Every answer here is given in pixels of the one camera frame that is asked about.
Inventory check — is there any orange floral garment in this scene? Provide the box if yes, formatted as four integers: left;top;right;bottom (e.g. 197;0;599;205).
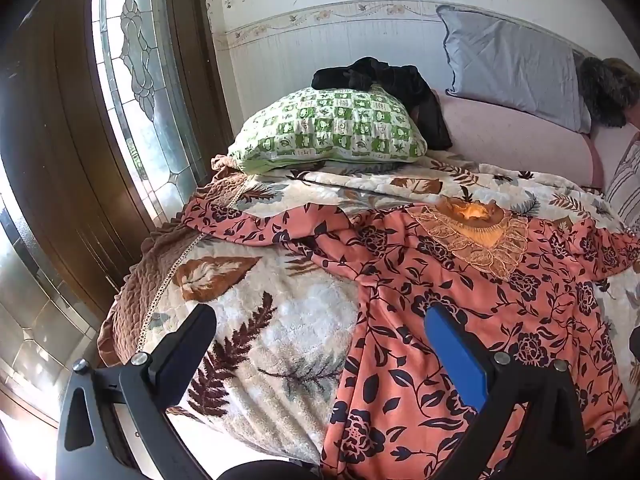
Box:
184;198;639;479

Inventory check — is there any dark wooden door frame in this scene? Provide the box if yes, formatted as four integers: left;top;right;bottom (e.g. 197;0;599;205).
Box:
1;0;232;320

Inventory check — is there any green white patterned pillow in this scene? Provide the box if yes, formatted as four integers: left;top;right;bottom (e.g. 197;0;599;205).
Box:
228;86;427;174

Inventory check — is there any stained glass window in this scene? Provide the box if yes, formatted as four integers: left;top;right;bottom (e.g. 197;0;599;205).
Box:
91;0;205;224

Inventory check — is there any pink quilted bolster cushion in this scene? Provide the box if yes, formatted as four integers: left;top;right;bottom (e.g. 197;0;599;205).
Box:
438;93;604;188

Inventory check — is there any dark furry cushion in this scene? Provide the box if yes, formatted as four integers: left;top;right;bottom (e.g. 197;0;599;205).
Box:
577;56;639;128

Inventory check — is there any black garment on pillow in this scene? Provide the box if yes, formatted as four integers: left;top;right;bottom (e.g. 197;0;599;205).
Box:
311;56;452;151

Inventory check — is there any grey pillow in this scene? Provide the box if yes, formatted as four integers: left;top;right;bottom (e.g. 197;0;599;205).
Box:
436;4;591;133

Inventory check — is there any striped pillow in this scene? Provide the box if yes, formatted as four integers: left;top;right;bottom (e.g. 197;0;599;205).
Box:
605;141;640;235

